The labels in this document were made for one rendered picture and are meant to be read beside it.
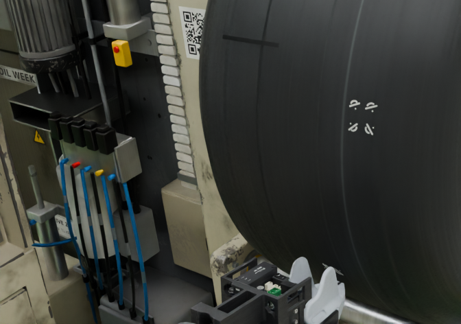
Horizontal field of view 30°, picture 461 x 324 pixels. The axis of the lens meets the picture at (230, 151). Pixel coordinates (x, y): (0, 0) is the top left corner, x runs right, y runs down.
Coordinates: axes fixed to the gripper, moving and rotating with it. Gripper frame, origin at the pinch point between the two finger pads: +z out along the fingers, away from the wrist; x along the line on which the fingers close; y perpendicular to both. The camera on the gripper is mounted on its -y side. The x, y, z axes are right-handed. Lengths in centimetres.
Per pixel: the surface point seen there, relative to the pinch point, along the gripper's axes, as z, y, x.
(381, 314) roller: 13.7, -9.9, 2.4
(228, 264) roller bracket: 10.0, -8.4, 24.4
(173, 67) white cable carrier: 18.5, 14.9, 41.2
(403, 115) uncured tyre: -2.6, 22.7, -9.3
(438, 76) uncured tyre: -0.1, 26.0, -11.2
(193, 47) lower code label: 16.9, 19.1, 35.3
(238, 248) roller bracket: 12.4, -6.9, 24.6
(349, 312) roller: 13.1, -11.0, 6.8
